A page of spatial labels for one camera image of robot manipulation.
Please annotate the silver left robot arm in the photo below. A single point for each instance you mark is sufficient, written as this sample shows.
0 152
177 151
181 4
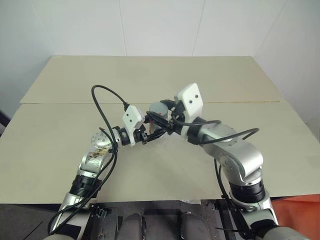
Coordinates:
98 143

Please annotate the grey jar lid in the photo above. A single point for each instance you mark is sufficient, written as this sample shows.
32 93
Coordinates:
158 108

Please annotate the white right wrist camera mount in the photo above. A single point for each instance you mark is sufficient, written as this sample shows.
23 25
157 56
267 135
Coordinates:
191 98

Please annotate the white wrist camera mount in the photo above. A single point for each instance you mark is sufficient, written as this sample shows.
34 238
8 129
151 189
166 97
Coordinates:
191 98
131 116

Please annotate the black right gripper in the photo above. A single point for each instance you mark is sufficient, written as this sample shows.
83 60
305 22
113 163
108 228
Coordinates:
179 110

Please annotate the orange fabric object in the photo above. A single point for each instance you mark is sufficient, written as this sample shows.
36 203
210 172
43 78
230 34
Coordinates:
297 210

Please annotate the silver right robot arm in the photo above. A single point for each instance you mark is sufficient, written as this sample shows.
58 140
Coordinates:
232 150

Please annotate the clear jar with red label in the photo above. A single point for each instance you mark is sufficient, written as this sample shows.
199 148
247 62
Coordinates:
153 128

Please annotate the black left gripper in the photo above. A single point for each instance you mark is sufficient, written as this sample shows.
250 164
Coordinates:
139 134

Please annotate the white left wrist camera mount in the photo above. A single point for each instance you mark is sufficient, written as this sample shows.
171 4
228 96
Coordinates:
131 116

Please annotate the dark object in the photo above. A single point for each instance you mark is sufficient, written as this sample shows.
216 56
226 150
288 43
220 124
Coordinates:
3 122

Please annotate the black base platform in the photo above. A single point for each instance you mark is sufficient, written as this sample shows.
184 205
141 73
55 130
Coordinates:
162 217

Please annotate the dark grey rounded shape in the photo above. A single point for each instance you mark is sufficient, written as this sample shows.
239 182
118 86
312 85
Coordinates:
135 226

